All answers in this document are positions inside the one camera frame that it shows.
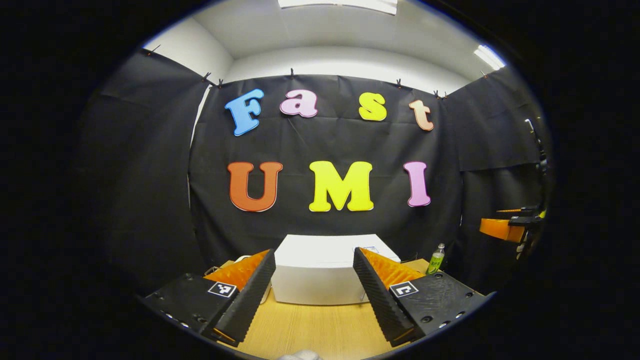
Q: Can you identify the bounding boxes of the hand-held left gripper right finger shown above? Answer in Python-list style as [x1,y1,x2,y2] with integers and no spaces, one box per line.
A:
[352,246,487,348]

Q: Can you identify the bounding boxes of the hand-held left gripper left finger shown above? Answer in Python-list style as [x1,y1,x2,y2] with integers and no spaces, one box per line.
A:
[141,248,277,347]

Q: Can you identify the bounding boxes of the white microwave oven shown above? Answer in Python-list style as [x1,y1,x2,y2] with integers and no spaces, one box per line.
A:
[270,234,402,306]

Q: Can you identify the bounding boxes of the cream white toaster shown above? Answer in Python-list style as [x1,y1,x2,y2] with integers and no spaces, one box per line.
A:
[233,254,273,305]

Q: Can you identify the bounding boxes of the green label drink bottle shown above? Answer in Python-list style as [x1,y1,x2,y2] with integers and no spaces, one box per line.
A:
[426,243,446,275]

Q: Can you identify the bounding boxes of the ceiling light panel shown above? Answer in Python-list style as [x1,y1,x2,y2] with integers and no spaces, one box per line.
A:
[277,0,398,16]
[472,44,507,71]

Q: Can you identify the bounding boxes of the black backdrop cloth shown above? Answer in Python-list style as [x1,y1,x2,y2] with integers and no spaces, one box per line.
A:
[80,47,548,301]

